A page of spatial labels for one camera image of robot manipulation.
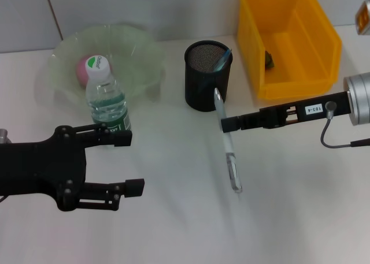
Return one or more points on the black mesh pen cup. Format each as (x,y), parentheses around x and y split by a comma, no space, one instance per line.
(202,99)

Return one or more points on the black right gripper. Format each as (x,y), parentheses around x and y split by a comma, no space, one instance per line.
(318,109)

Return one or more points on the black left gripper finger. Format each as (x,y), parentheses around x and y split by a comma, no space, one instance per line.
(134,187)

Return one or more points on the grey white pen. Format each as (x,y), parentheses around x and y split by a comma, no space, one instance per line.
(229,148)

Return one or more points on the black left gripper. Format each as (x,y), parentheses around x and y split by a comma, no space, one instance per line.
(43,168)

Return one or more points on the clear green-label water bottle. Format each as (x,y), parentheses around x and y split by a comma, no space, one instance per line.
(105,102)

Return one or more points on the yellow plastic bin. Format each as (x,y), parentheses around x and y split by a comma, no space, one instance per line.
(303,44)

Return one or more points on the pink knitted peach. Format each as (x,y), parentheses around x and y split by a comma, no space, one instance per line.
(81,72)

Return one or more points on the green plastic wrapper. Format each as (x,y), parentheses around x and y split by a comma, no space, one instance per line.
(269,61)

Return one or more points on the green glass fruit plate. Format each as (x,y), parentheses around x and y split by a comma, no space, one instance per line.
(136,59)

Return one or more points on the blue children's scissors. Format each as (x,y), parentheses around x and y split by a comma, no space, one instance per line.
(219,64)

